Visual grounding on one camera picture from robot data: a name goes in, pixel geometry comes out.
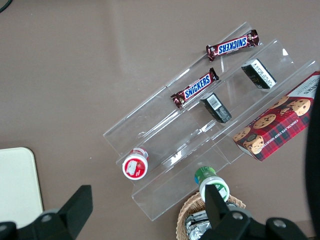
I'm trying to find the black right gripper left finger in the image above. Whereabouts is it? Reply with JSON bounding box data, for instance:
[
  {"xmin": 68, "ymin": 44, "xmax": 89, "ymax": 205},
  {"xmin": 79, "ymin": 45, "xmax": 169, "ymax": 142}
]
[{"xmin": 17, "ymin": 184, "xmax": 94, "ymax": 240}]

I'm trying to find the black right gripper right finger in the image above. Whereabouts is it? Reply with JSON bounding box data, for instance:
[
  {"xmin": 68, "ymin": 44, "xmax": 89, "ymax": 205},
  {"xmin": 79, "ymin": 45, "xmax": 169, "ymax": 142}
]
[{"xmin": 201, "ymin": 184, "xmax": 253, "ymax": 240}]

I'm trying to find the oval brown wicker basket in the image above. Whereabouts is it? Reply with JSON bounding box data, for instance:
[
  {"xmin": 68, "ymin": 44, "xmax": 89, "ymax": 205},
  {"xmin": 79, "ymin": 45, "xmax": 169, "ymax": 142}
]
[{"xmin": 176, "ymin": 191, "xmax": 247, "ymax": 240}]

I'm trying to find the beige plastic tray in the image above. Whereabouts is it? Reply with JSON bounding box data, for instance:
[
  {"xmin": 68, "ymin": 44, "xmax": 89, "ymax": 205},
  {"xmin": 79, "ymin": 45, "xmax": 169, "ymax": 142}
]
[{"xmin": 0, "ymin": 146, "xmax": 45, "ymax": 230}]

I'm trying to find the silver foil pouch stack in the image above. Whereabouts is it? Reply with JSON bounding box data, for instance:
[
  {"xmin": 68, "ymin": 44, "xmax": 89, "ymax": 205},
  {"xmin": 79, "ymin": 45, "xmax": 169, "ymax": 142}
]
[{"xmin": 184, "ymin": 203, "xmax": 238, "ymax": 240}]

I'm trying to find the green lidded cup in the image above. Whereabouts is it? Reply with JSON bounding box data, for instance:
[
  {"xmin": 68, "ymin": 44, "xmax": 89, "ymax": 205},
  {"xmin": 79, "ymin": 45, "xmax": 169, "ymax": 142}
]
[{"xmin": 194, "ymin": 166, "xmax": 230, "ymax": 203}]

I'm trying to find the red lidded cup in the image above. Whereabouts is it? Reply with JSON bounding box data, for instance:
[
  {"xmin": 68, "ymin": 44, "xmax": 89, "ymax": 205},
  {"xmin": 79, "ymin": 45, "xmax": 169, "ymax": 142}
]
[{"xmin": 121, "ymin": 147, "xmax": 150, "ymax": 180}]

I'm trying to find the clear acrylic stepped stand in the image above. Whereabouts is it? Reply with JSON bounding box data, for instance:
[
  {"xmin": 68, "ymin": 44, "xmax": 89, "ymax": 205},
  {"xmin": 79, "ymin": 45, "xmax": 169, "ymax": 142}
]
[{"xmin": 102, "ymin": 21, "xmax": 320, "ymax": 222}]

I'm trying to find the red tartan cookie box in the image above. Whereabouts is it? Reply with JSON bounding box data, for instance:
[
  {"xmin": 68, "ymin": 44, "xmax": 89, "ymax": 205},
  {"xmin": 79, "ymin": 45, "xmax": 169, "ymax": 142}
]
[{"xmin": 232, "ymin": 70, "xmax": 320, "ymax": 163}]

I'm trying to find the small black box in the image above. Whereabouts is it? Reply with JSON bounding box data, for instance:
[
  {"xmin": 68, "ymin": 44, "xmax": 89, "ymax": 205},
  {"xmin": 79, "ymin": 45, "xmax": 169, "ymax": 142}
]
[
  {"xmin": 240, "ymin": 58, "xmax": 278, "ymax": 90},
  {"xmin": 199, "ymin": 92, "xmax": 233, "ymax": 124}
]

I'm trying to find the brown Snickers bar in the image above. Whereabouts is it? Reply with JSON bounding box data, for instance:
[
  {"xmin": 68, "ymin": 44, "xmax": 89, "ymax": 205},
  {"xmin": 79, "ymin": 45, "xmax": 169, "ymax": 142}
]
[
  {"xmin": 206, "ymin": 29, "xmax": 260, "ymax": 62},
  {"xmin": 170, "ymin": 67, "xmax": 220, "ymax": 109}
]

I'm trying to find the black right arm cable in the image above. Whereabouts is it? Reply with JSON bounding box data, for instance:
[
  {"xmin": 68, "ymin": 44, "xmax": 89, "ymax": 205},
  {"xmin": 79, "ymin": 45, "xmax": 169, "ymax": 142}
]
[{"xmin": 303, "ymin": 82, "xmax": 320, "ymax": 240}]

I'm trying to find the black cable loop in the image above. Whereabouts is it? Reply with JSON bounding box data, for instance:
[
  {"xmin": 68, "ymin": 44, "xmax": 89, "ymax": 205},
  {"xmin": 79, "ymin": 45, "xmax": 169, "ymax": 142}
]
[{"xmin": 0, "ymin": 0, "xmax": 13, "ymax": 13}]

